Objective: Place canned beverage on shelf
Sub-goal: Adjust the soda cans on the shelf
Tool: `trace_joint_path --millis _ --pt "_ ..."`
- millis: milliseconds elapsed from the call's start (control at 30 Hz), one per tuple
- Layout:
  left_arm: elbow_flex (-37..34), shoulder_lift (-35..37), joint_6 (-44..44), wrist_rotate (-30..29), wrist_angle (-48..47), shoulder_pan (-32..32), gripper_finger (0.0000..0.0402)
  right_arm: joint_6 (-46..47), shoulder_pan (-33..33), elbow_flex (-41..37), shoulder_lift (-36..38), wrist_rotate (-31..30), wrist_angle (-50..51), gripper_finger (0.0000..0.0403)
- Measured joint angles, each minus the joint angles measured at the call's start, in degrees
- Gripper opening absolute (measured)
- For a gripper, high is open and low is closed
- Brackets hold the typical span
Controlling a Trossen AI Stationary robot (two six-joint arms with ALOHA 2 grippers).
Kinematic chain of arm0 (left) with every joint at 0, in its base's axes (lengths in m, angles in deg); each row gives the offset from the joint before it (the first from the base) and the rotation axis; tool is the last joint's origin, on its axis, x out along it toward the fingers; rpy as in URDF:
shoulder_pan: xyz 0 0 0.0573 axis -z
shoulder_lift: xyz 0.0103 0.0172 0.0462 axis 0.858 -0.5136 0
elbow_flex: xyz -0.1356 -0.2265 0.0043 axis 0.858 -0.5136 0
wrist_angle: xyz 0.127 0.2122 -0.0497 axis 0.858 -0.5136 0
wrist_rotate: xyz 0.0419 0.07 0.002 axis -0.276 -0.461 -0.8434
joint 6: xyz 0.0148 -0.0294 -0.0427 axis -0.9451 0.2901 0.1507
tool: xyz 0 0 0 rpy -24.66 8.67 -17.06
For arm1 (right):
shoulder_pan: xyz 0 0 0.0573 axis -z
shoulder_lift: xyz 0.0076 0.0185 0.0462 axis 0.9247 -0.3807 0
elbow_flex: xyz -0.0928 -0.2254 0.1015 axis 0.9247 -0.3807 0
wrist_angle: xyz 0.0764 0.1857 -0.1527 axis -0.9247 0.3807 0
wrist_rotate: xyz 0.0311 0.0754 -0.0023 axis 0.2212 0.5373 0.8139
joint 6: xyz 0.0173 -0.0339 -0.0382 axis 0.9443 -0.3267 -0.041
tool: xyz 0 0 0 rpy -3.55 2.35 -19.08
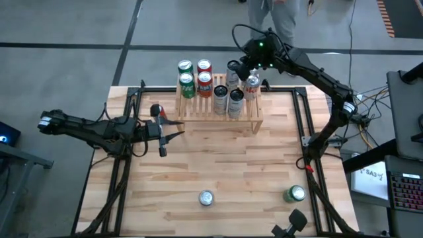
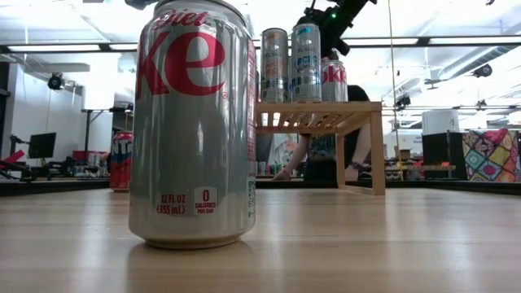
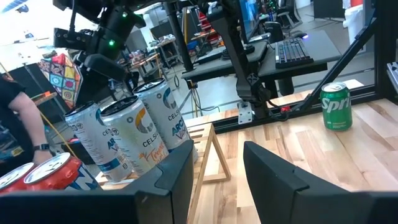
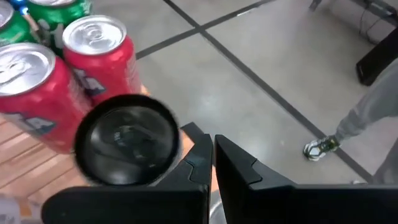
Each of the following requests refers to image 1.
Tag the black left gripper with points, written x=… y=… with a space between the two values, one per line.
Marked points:
x=153 y=130

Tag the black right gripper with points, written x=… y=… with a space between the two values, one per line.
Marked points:
x=261 y=54

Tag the orange Fanta soda can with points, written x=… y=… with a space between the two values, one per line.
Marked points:
x=163 y=112
x=205 y=84
x=204 y=65

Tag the white Celsius slim can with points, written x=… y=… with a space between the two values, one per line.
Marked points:
x=220 y=99
x=235 y=103
x=232 y=77

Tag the green Sprite soda can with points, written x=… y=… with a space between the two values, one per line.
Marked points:
x=294 y=193
x=187 y=85
x=185 y=66

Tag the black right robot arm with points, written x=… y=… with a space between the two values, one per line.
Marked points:
x=317 y=74

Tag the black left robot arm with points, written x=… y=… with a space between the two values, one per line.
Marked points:
x=96 y=130

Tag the wooden slatted shelf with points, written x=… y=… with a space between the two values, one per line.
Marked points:
x=205 y=109

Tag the person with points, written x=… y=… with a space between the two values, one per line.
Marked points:
x=284 y=20

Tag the brown furniture leg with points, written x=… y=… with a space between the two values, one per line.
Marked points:
x=310 y=6

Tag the black power strip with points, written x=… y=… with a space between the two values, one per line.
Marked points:
x=363 y=119

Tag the black mat orange-striped edge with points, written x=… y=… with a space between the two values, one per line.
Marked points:
x=406 y=16

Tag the grey desk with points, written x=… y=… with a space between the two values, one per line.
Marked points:
x=403 y=109

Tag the grey metal table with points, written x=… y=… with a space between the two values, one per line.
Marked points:
x=20 y=155

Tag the black device with blue light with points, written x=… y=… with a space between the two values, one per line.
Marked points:
x=10 y=132

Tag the white printed box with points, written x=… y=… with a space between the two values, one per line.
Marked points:
x=370 y=185

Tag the dark keyboard desk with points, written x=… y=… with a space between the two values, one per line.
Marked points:
x=396 y=165

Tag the black metal table frame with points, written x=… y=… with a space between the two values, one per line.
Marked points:
x=155 y=89

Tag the silver mounting bracket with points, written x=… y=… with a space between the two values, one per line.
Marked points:
x=306 y=141

